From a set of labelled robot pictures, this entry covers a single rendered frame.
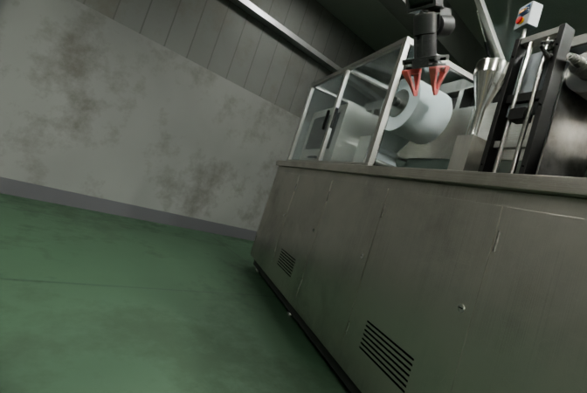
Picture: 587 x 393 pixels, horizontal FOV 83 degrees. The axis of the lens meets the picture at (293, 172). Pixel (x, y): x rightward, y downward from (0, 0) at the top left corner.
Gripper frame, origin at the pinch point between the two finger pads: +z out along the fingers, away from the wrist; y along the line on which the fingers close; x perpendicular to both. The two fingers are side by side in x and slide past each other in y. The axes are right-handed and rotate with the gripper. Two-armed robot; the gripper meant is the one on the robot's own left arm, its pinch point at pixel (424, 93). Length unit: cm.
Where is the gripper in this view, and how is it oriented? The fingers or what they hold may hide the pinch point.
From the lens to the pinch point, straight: 99.4
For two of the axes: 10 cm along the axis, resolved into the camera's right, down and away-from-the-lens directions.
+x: -8.0, 2.2, -5.6
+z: 1.0, 9.6, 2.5
